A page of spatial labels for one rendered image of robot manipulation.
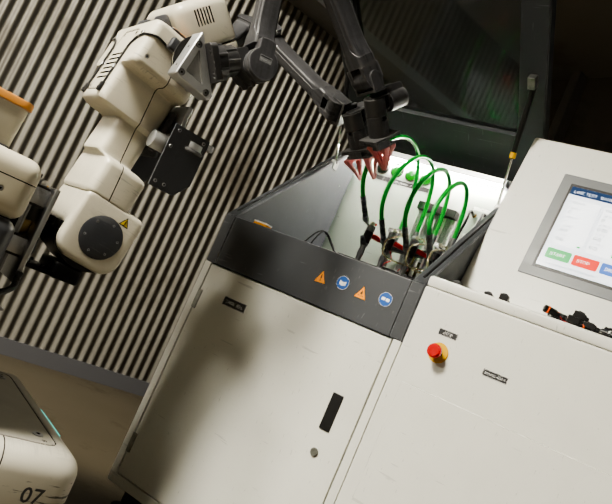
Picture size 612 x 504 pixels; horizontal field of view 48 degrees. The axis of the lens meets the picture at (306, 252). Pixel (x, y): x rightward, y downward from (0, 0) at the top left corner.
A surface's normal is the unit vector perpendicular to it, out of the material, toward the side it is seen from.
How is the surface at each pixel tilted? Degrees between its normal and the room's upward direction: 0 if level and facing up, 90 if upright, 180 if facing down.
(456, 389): 90
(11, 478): 90
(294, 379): 90
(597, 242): 76
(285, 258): 90
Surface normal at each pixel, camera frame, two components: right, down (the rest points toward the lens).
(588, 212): -0.35, -0.50
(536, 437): -0.45, -0.29
